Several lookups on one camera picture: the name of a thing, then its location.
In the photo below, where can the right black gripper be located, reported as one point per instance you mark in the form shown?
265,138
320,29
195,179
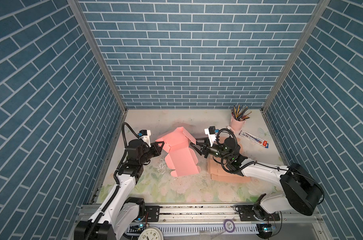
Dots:
205,150

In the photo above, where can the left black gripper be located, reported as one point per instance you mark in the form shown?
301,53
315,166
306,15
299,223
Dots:
158,149

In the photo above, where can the pink paper box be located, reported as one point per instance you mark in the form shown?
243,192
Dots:
181,159

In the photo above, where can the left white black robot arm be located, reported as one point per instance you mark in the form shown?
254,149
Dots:
118,210

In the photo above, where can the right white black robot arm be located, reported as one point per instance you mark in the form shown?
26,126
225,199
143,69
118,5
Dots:
300,192

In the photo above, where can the orange flat paper box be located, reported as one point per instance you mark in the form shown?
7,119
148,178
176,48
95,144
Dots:
226,177

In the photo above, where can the pink pencil cup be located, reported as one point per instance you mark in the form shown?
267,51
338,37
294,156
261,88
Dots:
236,125

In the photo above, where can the coloured pencils bundle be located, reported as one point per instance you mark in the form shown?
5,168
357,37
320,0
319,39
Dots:
240,112

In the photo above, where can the white toothpaste tube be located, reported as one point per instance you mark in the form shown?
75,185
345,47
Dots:
254,139

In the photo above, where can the purple tape roll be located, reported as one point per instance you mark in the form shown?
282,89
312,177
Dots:
229,226

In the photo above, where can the white round clock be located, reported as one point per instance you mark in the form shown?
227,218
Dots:
151,233

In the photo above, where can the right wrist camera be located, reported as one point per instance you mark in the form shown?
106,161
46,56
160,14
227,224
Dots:
211,133

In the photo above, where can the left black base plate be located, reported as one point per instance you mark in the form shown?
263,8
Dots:
149,214

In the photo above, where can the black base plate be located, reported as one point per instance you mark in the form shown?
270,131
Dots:
149,214
251,213

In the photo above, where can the aluminium mounting rail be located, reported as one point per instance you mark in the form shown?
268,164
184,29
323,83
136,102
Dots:
204,213

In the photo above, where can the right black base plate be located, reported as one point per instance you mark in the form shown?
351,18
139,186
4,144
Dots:
251,213

